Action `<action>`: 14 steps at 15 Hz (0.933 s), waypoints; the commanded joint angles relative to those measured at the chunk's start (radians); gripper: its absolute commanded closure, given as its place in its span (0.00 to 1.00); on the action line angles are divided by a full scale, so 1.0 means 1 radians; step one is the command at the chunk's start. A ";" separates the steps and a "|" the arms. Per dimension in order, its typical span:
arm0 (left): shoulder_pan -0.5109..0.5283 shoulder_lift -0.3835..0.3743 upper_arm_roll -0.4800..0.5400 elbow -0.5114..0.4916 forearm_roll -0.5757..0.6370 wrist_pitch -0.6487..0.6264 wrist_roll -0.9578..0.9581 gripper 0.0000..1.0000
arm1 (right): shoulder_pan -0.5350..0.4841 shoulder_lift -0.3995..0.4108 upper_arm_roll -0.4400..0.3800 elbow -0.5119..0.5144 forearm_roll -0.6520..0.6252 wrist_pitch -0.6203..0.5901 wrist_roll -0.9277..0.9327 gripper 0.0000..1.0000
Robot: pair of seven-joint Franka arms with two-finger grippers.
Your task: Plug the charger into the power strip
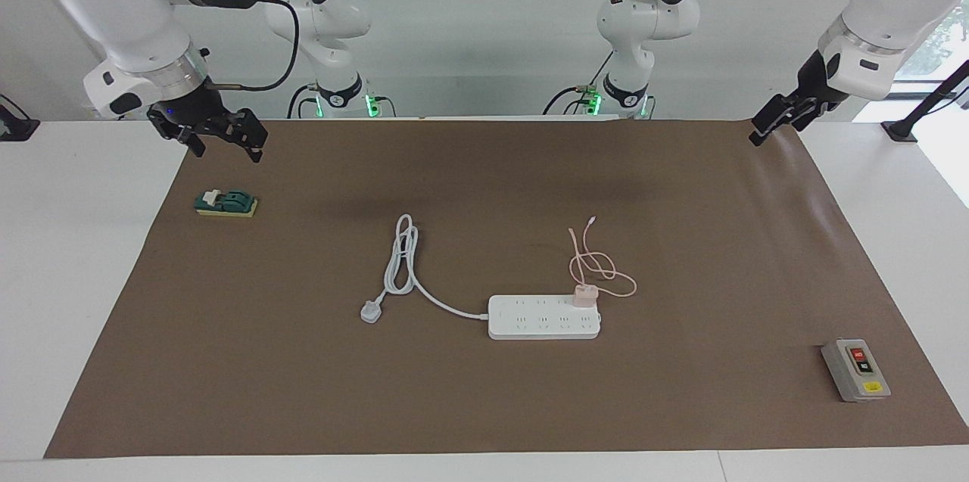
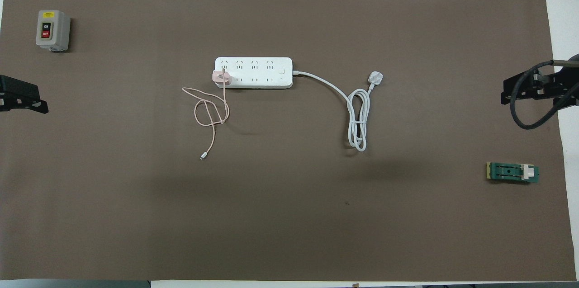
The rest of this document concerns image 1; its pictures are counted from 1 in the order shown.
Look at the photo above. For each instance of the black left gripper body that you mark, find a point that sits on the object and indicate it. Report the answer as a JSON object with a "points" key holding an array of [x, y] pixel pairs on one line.
{"points": [[810, 92]]}

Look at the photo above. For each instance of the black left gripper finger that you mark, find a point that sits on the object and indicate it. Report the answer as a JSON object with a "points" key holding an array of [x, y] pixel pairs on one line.
{"points": [[766, 132]]}

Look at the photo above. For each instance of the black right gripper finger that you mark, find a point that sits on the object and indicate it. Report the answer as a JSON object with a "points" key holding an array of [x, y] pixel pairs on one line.
{"points": [[197, 146], [255, 150]]}

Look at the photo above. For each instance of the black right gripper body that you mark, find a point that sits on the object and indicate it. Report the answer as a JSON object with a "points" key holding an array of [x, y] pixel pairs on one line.
{"points": [[204, 115]]}

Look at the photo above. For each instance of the pink charger adapter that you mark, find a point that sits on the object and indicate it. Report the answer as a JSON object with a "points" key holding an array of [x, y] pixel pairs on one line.
{"points": [[585, 296]]}

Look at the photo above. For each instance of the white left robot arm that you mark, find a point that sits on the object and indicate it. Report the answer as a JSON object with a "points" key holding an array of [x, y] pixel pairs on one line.
{"points": [[643, 20]]}

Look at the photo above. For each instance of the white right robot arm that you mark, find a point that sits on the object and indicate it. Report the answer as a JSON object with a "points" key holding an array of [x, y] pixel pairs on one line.
{"points": [[129, 5]]}

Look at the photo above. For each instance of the black angled stand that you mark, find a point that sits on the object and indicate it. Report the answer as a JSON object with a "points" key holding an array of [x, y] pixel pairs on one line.
{"points": [[905, 130]]}

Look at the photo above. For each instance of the bright window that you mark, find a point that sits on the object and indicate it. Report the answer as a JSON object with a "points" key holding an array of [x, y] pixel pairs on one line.
{"points": [[942, 51]]}

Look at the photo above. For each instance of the brown table mat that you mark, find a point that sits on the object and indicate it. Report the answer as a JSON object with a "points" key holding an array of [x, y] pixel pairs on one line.
{"points": [[530, 406]]}

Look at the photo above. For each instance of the black clamp mount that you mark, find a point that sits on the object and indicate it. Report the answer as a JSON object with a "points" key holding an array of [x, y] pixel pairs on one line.
{"points": [[15, 126]]}

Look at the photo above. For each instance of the grey on-off switch box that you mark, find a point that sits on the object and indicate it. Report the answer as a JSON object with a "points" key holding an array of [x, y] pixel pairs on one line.
{"points": [[855, 372]]}

